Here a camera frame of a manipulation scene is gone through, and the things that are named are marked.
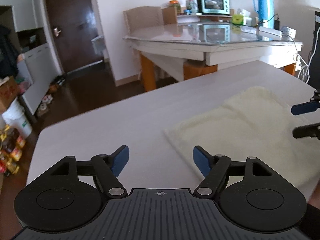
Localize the cream white towel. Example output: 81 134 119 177
164 87 319 189

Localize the white dining table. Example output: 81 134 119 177
124 23 303 92

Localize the white power strip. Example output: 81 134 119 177
258 26 297 41

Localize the beige quilted chair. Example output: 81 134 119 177
123 6 164 34

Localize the dark brown door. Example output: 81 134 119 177
45 0 103 73

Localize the green tissue box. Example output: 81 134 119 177
232 14 244 25

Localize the white plastic bucket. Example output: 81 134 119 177
2 97 33 139

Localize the teal toaster oven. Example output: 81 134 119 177
197 0 231 15

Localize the blue thermos flask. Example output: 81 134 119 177
253 0 275 29

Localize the grey white cabinet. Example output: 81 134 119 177
1 0 58 115

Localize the cardboard box red print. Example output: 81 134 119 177
0 76 20 114

